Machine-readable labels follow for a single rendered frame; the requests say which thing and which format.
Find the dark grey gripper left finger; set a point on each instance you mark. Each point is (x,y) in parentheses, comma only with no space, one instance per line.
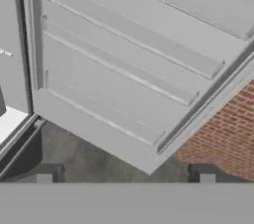
(49,172)

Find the grey fridge body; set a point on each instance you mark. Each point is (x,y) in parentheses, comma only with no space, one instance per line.
(13,69)

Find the grey fridge door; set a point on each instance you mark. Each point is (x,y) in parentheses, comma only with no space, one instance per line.
(132,53)

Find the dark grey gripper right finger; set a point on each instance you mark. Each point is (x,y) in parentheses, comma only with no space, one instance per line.
(205,172)

